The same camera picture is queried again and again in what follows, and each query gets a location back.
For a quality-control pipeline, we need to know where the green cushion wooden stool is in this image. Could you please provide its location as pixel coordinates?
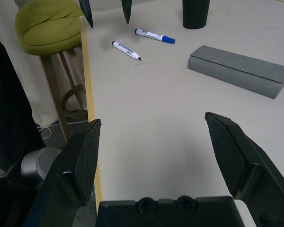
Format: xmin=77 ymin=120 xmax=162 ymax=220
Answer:
xmin=15 ymin=0 xmax=90 ymax=143

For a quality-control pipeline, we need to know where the blue capped whiteboard marker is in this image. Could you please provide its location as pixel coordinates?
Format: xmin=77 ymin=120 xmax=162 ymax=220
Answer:
xmin=134 ymin=28 xmax=176 ymax=44

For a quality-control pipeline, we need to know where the silver robot right leg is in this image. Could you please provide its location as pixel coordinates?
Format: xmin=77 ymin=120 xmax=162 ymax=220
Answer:
xmin=20 ymin=148 xmax=65 ymax=183

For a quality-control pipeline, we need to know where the black robot waist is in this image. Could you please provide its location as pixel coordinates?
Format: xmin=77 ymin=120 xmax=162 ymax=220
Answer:
xmin=0 ymin=28 xmax=46 ymax=180

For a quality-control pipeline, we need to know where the white floor cable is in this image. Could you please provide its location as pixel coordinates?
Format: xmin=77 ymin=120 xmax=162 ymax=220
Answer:
xmin=36 ymin=119 xmax=88 ymax=140

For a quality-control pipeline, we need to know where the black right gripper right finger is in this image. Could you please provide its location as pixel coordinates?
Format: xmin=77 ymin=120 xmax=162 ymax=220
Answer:
xmin=204 ymin=112 xmax=284 ymax=227

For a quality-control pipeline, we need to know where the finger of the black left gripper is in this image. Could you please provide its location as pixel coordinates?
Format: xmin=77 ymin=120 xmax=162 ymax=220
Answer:
xmin=79 ymin=0 xmax=94 ymax=28
xmin=121 ymin=0 xmax=133 ymax=25

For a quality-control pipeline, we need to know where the grey glasses case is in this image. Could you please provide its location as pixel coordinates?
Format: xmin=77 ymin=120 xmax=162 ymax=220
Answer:
xmin=187 ymin=45 xmax=284 ymax=99

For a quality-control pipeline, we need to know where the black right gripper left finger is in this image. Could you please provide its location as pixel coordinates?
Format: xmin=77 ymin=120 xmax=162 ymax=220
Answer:
xmin=22 ymin=119 xmax=102 ymax=227

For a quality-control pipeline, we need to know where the black pen holder cup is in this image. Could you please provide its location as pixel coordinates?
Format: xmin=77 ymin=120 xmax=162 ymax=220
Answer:
xmin=182 ymin=0 xmax=210 ymax=30

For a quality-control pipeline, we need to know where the black tip marker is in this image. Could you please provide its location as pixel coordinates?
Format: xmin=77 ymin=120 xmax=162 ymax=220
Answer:
xmin=112 ymin=40 xmax=142 ymax=61

